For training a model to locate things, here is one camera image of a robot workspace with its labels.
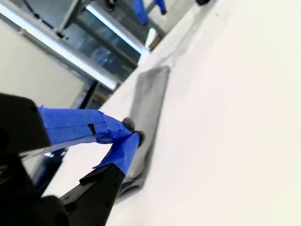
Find grey striped towel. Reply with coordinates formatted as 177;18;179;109
117;65;171;203

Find white panel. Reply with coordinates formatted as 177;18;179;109
0;20;87;109

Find grey metal frame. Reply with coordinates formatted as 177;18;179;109
0;0;165;113

